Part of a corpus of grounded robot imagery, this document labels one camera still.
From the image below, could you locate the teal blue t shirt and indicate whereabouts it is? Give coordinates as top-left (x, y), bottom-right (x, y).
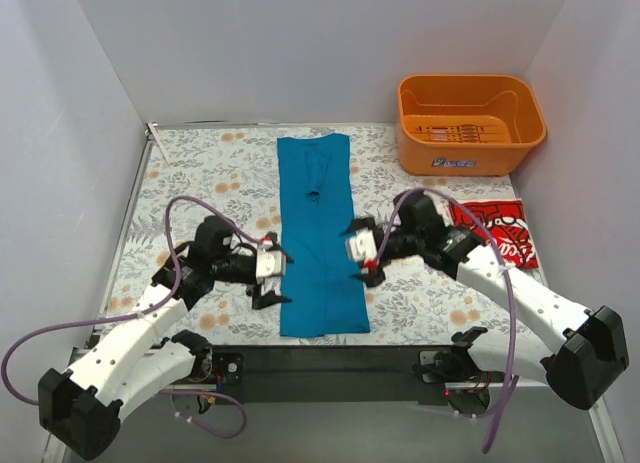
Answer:
top-left (277, 133), bottom-right (370, 338)

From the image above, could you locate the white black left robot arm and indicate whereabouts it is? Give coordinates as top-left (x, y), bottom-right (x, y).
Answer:
top-left (38, 216), bottom-right (293, 461)

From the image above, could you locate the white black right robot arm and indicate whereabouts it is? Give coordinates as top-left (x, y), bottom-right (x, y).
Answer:
top-left (343, 188), bottom-right (629, 410)

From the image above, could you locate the floral patterned table mat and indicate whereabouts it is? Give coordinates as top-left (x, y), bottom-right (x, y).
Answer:
top-left (102, 125), bottom-right (515, 345)

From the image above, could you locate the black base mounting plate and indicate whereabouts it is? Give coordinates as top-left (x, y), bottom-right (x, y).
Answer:
top-left (153, 344), bottom-right (513, 407)

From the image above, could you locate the folded red printed t shirt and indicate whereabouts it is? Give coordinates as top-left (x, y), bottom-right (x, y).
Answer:
top-left (462, 199), bottom-right (539, 270)

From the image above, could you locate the orange plastic basket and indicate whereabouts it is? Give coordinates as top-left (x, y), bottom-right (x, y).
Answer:
top-left (396, 74), bottom-right (547, 176)

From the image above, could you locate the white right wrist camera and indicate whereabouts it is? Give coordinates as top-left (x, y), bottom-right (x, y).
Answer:
top-left (345, 229), bottom-right (379, 271)

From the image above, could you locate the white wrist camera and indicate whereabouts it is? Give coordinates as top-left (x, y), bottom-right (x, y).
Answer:
top-left (345, 229), bottom-right (379, 271)
top-left (255, 236), bottom-right (288, 279)

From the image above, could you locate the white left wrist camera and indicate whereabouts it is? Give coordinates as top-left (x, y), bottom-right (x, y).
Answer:
top-left (255, 236), bottom-right (288, 279)

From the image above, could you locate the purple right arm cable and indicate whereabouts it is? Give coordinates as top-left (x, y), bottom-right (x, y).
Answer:
top-left (374, 186), bottom-right (519, 454)

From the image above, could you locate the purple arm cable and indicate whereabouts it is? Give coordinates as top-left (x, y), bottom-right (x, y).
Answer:
top-left (0, 195), bottom-right (271, 439)
top-left (374, 186), bottom-right (519, 454)

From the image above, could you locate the aluminium frame rail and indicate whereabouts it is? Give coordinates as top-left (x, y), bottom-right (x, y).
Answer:
top-left (63, 346), bottom-right (601, 390)

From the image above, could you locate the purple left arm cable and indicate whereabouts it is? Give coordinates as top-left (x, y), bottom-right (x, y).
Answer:
top-left (0, 195), bottom-right (271, 439)

